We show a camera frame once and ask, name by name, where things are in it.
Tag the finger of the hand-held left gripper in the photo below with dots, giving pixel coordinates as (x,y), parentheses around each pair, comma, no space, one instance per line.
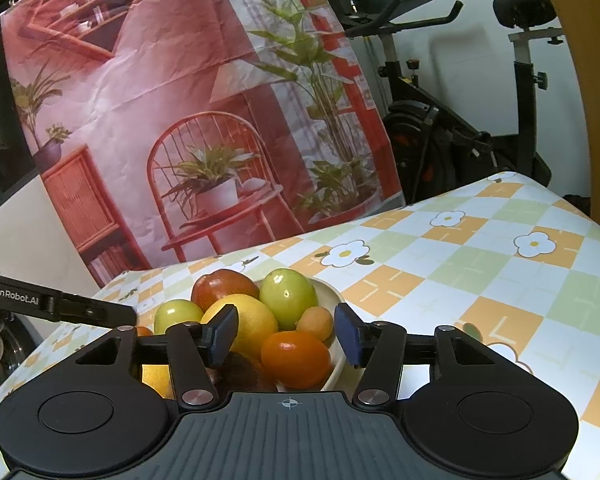
(95,310)

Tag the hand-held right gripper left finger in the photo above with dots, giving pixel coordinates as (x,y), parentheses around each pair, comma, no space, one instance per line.
(225,332)

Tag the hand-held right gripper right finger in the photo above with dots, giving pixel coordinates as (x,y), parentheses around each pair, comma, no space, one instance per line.
(345,332)

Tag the yellow lemon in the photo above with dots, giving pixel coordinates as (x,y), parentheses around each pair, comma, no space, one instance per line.
(250,327)

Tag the small brown longan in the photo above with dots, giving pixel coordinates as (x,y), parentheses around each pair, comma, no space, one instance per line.
(315,322)

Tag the dark red apple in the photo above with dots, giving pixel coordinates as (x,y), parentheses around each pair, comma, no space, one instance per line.
(240,370)

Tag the beige plate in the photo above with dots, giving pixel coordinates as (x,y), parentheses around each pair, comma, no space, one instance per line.
(336,372)

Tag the bright red apple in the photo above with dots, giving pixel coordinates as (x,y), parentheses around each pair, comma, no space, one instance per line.
(225,287)

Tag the green apple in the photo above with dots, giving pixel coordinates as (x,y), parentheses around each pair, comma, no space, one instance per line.
(177,315)
(287,297)

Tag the orange tangerine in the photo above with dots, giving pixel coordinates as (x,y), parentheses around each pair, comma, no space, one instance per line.
(143,331)
(295,360)

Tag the large yellow orange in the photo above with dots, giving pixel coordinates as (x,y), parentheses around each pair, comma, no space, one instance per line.
(155,380)

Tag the checked flower tablecloth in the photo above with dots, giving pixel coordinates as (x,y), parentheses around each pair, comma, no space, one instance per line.
(480,260)

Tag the black exercise bike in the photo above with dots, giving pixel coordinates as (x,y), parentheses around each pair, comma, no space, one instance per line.
(430,125)

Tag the orange wooden door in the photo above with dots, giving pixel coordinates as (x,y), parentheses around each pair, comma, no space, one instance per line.
(595,110)

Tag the printed wall backdrop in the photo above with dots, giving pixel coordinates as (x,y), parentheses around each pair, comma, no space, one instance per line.
(180,85)

